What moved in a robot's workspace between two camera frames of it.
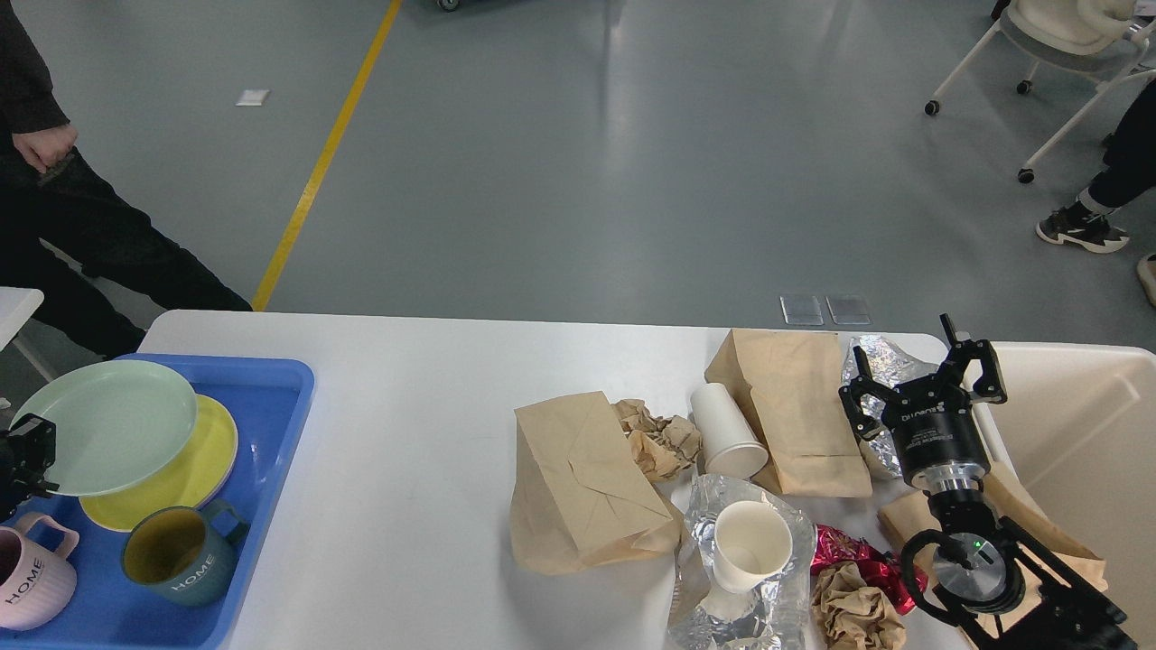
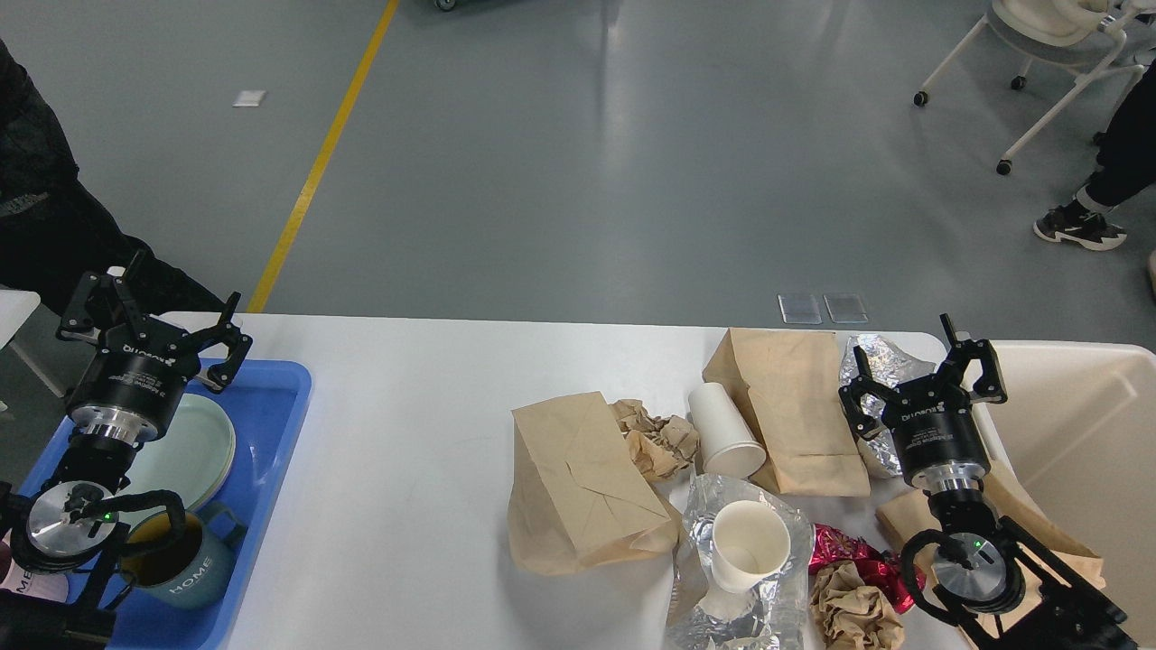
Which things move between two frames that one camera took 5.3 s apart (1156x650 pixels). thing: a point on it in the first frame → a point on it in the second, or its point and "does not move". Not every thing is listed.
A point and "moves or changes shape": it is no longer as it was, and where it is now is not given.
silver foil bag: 780,612 does not move
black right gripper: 936,434 does not move
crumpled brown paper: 664,447 does not move
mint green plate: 112,422 moves or changes shape
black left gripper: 32,441 → 131,388
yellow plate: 194,476 → 189,518
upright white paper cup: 752,540 does not move
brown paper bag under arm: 911,514 does not move
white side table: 17,304 does not move
